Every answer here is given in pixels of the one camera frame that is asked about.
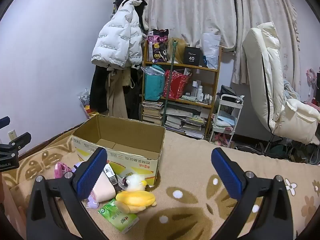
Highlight stack of books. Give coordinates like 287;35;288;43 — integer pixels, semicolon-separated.
142;100;164;126

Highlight pink items in cart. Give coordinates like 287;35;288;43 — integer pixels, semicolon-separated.
212;132;229;147

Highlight white fluffy plush toy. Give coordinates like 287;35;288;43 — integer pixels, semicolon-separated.
122;173;148;192

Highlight tan bundle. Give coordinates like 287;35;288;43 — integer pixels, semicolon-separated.
169;38;187;64

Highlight light blue folded cloth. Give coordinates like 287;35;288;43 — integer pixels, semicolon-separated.
216;113;236;127

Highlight green pole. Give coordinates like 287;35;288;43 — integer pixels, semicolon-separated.
161;39;178;128

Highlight wooden shelf rack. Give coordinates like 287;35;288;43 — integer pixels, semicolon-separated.
141;39;222;140

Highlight pink swirl roll pillow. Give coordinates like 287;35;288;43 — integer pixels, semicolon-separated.
90;172;117;202

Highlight dark tissue pack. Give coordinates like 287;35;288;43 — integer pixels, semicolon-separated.
103;163;119;185

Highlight clear plastic bag with items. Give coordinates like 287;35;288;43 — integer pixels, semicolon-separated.
77;88;92;117

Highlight pile of magazines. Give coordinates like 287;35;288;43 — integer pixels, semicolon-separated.
164;107;208;139

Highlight pale blue cloth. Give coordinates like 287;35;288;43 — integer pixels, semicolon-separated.
283;79;301;101

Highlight green tissue pack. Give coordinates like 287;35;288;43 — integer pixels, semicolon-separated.
98;198;140;234

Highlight black box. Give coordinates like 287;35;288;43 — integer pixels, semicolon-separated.
184;46;202;67

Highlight white puffer jacket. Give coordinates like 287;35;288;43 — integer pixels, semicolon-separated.
91;0;148;70

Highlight black floor cables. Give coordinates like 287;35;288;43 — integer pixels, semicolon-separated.
235;140;314;166

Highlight pink fan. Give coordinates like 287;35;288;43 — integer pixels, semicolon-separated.
305;68;317;98

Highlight black coat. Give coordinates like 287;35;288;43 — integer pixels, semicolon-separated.
89;65;111;113

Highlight group of white cosmetic bottles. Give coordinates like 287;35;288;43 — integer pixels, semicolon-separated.
191;80;213;104

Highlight cream recliner chair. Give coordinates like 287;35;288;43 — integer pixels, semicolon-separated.
242;21;320;146

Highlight yellow plush toy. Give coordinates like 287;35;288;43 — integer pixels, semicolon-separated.
115;190;157;214

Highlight teal bag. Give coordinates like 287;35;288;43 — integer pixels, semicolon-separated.
143;65;166;102

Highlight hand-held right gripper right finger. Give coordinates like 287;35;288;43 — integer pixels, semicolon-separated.
211;147;293;240

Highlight white plastic bag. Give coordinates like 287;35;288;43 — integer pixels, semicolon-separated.
201;33;221;70

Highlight white trolley cart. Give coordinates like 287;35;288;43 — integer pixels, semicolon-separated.
209;94;244;148

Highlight dark hanging garment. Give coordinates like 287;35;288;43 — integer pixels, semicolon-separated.
126;67;144;120

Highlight pink plush toy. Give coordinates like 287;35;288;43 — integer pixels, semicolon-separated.
54;162;73;179

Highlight printed cardboard box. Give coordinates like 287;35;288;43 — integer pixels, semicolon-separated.
71;114;166;187

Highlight red bag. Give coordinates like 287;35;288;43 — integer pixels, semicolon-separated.
164;70;191;100

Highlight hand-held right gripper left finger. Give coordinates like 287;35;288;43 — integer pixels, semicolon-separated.
26;147;108;240

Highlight black bag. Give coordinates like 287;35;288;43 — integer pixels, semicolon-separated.
219;85;237;98

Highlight colourful printed bag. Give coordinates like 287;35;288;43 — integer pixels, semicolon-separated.
147;29;169;63

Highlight beige trousers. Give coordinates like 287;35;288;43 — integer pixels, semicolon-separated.
106;69;132;119

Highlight floral cream curtain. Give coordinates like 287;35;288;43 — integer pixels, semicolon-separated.
231;0;302;93
144;0;237;50

